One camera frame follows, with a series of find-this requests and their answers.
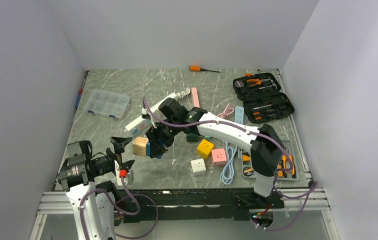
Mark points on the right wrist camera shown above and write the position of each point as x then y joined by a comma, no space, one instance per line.
145,113

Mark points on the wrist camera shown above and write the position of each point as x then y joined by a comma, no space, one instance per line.
145,113
124,173

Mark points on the blue power strip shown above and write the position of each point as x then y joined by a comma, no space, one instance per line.
239,115

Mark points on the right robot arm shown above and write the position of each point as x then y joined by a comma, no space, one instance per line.
262,143

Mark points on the white cube plug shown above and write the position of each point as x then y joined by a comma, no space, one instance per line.
198,167

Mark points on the clear screw box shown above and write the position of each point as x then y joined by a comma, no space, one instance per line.
107,104

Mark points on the pink cube plug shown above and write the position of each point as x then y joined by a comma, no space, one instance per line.
219,157

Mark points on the blue pen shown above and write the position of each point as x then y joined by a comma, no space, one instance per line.
78,99

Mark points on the green cube plug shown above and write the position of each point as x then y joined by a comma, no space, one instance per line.
193,138

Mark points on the pink power strip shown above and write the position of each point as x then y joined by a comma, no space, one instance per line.
195,97

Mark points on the orange screwdriver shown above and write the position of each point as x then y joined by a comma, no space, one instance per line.
195,68

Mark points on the blue cube plug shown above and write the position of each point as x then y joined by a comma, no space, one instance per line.
149,149

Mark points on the beige cube plug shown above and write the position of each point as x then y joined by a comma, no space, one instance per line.
140,146

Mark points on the yellow cube plug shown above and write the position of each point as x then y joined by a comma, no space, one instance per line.
204,149

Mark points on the white power strip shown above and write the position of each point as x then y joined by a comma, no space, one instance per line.
144,120

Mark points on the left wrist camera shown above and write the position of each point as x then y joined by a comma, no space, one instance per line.
124,173

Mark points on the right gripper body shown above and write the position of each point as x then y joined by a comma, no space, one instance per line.
166,134

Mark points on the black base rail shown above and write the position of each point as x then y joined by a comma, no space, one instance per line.
201,204

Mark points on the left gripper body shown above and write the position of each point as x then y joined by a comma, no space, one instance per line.
104,164

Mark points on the black tool case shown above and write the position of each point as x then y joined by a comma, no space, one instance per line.
262,98

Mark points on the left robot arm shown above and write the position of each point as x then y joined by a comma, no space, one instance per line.
93,205

